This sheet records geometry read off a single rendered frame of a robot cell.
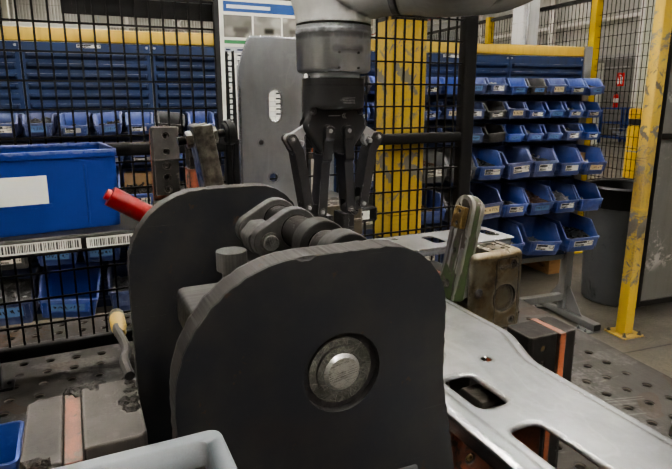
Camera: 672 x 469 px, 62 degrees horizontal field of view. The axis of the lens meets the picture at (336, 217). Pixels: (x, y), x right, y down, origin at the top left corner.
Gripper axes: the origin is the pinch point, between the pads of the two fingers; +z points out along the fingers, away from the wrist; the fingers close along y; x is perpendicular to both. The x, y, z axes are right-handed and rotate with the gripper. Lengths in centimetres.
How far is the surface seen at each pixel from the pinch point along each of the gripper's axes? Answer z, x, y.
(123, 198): -7.3, -0.9, -24.9
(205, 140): -13.2, -1.7, -16.1
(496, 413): 6.6, -32.5, -0.8
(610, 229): 58, 159, 253
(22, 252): 6, 32, -38
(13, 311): 58, 159, -54
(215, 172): -9.7, -1.7, -15.2
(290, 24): -33, 55, 15
